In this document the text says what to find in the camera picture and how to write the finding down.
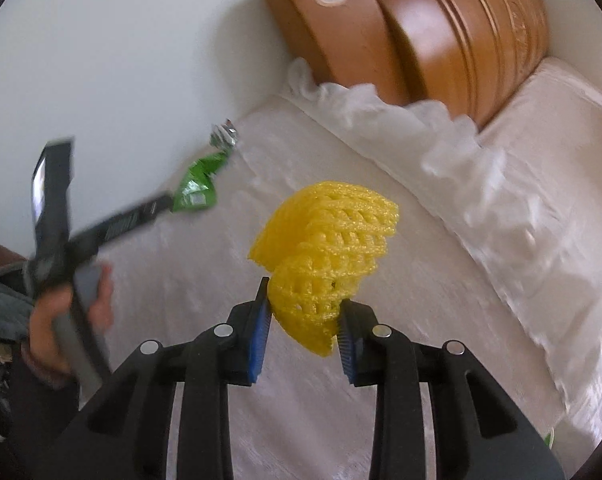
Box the yellow foam fruit net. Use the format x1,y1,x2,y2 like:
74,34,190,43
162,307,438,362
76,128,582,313
248,181,401,359

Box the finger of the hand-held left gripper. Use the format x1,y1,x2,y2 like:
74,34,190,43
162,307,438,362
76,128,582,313
70,193,174,265
31,136,76,272

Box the person's clothing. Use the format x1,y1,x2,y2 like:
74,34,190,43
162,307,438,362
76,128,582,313
0,237,38,361

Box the pink bed sheet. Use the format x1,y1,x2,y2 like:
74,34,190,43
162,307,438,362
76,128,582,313
480,56,602,376

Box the silver foil wrapper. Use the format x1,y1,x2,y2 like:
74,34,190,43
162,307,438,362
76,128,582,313
209,118,240,154

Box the wooden headboard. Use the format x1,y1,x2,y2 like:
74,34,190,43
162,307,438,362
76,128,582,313
259,0,552,129

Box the person's left hand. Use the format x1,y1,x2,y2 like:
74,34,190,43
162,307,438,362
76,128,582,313
27,265,115,377

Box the green snack wrapper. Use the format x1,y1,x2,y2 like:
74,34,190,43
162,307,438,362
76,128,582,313
172,152,232,213

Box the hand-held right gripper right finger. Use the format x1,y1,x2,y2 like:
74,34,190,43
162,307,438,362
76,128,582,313
337,299,566,480

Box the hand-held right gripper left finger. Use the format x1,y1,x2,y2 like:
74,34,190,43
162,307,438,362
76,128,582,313
41,276,274,480

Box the person's left forearm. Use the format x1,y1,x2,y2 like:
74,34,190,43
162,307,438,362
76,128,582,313
0,345,84,480

